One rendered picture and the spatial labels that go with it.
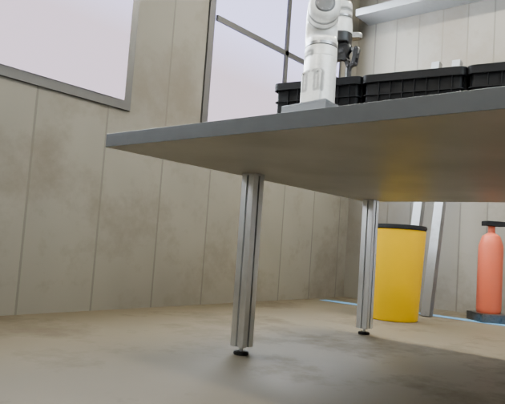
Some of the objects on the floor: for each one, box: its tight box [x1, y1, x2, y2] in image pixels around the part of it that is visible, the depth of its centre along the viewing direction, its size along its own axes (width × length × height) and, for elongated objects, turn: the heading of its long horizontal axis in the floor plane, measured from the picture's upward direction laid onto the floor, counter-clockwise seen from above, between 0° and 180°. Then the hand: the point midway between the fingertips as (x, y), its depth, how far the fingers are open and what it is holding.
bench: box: [106, 84, 505, 356], centre depth 174 cm, size 160×160×70 cm
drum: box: [373, 224, 427, 323], centre depth 346 cm, size 36×36×58 cm
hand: (339, 77), depth 181 cm, fingers open, 5 cm apart
